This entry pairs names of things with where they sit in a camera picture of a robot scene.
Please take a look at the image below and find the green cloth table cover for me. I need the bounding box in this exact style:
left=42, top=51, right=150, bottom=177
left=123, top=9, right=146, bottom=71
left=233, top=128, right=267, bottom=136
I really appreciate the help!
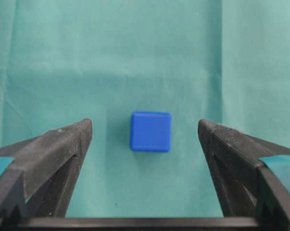
left=0, top=0, right=290, bottom=217

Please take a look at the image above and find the blue cube block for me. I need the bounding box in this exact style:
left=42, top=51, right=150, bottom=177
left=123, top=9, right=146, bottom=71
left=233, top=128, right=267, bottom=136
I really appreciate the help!
left=130, top=111, right=171, bottom=153

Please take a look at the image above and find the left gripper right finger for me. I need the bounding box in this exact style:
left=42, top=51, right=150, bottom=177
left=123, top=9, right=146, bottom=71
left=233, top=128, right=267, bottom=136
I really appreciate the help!
left=198, top=119, right=290, bottom=231

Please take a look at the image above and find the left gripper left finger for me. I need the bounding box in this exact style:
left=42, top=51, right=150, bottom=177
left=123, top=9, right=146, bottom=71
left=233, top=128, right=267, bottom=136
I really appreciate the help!
left=0, top=118, right=92, bottom=230

